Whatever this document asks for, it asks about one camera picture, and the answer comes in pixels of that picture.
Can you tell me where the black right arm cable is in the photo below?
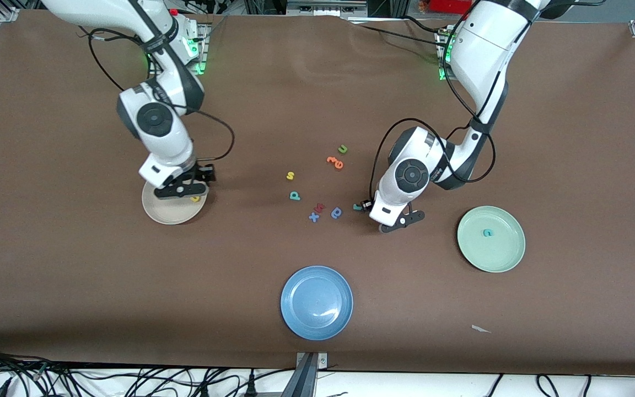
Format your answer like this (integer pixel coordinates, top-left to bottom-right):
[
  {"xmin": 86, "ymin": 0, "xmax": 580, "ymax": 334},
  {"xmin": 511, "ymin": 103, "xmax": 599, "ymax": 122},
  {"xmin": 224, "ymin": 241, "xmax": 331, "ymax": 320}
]
[{"xmin": 87, "ymin": 25, "xmax": 235, "ymax": 166}]

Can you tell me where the black floor cable bundle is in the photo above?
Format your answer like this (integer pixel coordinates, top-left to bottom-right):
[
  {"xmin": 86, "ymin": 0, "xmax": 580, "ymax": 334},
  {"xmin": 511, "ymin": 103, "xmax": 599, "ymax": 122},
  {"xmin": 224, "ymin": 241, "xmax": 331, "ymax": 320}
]
[
  {"xmin": 80, "ymin": 365, "xmax": 296, "ymax": 397},
  {"xmin": 0, "ymin": 345, "xmax": 81, "ymax": 397},
  {"xmin": 483, "ymin": 374, "xmax": 594, "ymax": 397}
]

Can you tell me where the black table cable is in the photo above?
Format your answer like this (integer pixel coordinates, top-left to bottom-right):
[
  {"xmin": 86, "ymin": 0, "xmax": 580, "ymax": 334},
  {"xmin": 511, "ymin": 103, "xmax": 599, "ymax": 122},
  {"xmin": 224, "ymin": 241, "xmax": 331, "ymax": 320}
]
[
  {"xmin": 403, "ymin": 15, "xmax": 446, "ymax": 34},
  {"xmin": 351, "ymin": 22, "xmax": 442, "ymax": 47}
]

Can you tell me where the brown table cover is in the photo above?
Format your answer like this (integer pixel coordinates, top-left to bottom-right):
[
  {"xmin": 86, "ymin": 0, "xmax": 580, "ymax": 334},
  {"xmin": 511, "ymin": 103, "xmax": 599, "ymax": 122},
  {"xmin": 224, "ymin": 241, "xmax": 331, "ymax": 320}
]
[{"xmin": 0, "ymin": 10, "xmax": 635, "ymax": 377}]

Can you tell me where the beige brown plate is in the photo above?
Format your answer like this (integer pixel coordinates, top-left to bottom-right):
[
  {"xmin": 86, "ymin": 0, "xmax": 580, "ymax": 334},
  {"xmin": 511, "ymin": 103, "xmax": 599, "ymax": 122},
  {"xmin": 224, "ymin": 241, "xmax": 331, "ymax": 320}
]
[{"xmin": 142, "ymin": 162, "xmax": 208, "ymax": 226}]

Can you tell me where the green plate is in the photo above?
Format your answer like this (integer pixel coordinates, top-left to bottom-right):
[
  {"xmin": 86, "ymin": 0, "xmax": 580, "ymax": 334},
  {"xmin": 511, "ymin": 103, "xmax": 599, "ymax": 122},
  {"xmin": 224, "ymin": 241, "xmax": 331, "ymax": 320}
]
[{"xmin": 457, "ymin": 206, "xmax": 526, "ymax": 273}]

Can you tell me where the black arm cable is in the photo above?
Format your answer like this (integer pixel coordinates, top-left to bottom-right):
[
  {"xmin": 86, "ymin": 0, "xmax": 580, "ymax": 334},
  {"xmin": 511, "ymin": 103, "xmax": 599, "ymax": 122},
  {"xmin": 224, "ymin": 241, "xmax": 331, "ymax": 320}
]
[
  {"xmin": 87, "ymin": 25, "xmax": 235, "ymax": 166},
  {"xmin": 370, "ymin": 22, "xmax": 498, "ymax": 206}
]

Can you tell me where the aluminium mount post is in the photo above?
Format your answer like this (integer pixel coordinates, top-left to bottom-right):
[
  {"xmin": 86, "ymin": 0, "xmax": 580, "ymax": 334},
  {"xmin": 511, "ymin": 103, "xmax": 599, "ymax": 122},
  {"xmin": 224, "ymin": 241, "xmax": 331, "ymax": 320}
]
[{"xmin": 282, "ymin": 352, "xmax": 329, "ymax": 397}]

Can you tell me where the aluminium frame rail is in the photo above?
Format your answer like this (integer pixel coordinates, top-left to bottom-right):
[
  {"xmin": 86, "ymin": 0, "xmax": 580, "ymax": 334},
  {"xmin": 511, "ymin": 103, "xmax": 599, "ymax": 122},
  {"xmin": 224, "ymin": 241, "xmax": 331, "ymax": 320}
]
[{"xmin": 287, "ymin": 0, "xmax": 369, "ymax": 17}]

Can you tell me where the red box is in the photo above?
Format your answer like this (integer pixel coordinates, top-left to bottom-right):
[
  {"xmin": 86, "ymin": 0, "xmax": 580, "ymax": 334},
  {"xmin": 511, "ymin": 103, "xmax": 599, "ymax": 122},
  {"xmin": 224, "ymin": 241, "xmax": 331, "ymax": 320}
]
[{"xmin": 429, "ymin": 0, "xmax": 466, "ymax": 15}]

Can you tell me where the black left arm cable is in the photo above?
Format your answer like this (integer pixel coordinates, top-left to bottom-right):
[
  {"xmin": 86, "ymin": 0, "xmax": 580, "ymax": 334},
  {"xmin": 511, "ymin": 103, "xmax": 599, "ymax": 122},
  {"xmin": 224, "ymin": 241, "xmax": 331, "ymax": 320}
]
[{"xmin": 370, "ymin": 22, "xmax": 498, "ymax": 206}]

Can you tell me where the blue plate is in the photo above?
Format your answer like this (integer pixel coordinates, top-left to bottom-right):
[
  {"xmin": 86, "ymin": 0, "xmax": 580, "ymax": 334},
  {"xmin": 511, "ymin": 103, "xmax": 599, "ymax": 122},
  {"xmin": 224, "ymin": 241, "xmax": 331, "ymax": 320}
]
[{"xmin": 281, "ymin": 266, "xmax": 354, "ymax": 341}]

